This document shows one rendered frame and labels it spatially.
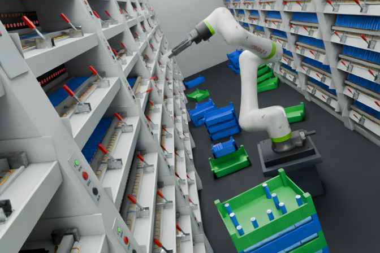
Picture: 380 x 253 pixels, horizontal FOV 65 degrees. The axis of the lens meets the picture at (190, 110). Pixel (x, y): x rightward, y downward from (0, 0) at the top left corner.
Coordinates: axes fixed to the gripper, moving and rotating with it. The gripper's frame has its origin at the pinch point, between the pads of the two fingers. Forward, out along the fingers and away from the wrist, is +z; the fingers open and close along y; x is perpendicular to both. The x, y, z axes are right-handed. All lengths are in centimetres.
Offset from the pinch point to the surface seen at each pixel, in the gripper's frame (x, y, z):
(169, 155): -43, -13, 30
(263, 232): -56, -82, 0
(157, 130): -26.5, -14.6, 25.6
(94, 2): 47, 31, 20
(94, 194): -1, -106, 19
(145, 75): -5.2, 30.1, 22.0
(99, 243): -8, -112, 21
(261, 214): -58, -71, -2
